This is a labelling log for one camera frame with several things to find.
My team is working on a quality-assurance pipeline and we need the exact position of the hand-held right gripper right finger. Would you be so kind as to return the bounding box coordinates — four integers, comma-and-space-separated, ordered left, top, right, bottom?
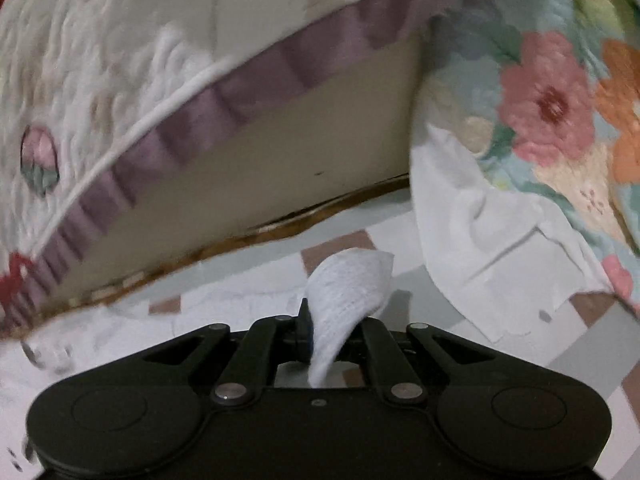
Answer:
350, 318, 497, 407

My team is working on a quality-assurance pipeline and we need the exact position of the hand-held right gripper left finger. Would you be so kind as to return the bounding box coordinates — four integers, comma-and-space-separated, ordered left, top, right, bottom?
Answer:
141, 298, 316, 407

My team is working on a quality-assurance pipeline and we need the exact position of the white knit garment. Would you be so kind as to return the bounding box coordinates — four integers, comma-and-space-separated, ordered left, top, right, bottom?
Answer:
305, 247, 396, 389

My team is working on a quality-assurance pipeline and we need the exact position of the beige bed base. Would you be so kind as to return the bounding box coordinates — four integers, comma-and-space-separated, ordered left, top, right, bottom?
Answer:
40, 35, 426, 311

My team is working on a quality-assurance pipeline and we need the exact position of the floral patchwork quilt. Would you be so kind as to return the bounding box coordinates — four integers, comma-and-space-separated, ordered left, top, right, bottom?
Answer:
409, 0, 640, 342

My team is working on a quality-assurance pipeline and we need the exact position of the white quilted bedspread purple ruffle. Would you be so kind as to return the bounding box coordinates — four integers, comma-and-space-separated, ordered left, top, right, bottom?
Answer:
0, 0, 483, 333

